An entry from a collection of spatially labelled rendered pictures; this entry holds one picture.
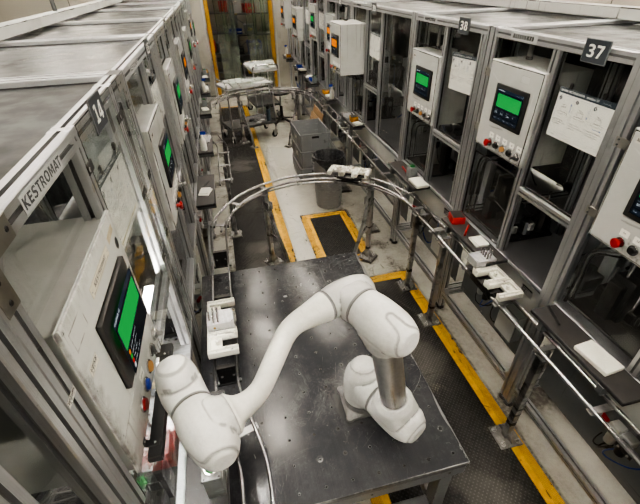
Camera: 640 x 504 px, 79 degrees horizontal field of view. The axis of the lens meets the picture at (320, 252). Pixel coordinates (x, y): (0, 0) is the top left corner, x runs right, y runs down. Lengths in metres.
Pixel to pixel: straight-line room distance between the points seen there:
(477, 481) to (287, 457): 1.20
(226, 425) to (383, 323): 0.48
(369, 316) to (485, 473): 1.67
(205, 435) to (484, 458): 1.99
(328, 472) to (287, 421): 0.28
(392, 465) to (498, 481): 0.97
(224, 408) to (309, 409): 0.97
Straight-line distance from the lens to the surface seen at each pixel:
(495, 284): 2.34
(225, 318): 1.98
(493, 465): 2.68
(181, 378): 1.02
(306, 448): 1.82
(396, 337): 1.11
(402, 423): 1.63
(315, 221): 4.39
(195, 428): 0.96
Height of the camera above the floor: 2.29
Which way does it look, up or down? 36 degrees down
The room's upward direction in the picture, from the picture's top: 2 degrees counter-clockwise
